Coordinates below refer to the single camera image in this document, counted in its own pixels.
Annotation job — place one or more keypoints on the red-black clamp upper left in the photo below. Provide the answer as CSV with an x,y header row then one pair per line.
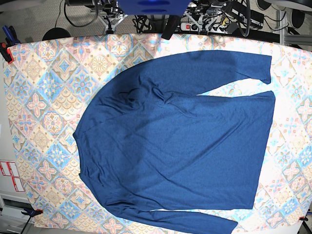
x,y
6,53

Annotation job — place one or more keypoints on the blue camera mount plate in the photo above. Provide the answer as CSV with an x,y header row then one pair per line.
x,y
153,7

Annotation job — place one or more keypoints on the blue clamp upper left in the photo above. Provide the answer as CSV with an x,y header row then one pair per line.
x,y
11,36

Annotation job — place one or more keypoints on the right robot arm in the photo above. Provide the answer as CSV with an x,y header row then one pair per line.
x,y
107,11

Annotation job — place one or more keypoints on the patterned tile tablecloth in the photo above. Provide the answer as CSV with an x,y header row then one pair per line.
x,y
50,83

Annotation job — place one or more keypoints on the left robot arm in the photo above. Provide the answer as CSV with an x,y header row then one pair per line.
x,y
221,17

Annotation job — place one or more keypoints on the black clamp lower right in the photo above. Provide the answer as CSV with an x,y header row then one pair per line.
x,y
305,218

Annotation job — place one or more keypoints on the red-white label stickers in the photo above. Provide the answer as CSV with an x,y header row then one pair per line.
x,y
10,177

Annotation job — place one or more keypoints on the black clamp lower left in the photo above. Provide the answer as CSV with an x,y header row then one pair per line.
x,y
31,212

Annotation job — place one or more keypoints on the blue long-sleeve T-shirt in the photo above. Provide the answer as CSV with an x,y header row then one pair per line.
x,y
155,149

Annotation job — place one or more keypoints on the round black base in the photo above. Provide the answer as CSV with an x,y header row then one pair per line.
x,y
56,33

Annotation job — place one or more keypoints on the white power strip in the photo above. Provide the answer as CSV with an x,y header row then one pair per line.
x,y
210,27

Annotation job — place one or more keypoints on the black clamp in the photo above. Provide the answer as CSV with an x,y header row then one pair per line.
x,y
31,212
305,218

